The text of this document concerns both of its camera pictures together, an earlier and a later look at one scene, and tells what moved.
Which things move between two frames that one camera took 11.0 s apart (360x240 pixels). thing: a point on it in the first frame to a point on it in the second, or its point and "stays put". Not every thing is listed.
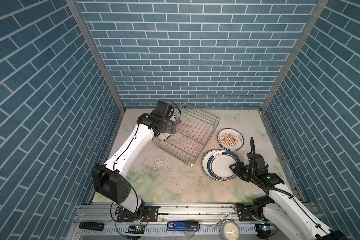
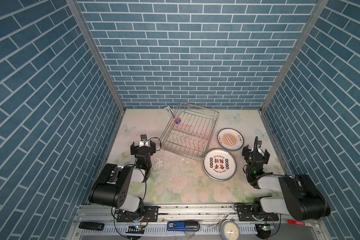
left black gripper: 169,126 to 151,149
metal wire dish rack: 194,127 stays put
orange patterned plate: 230,139 stays put
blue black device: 183,226 stays put
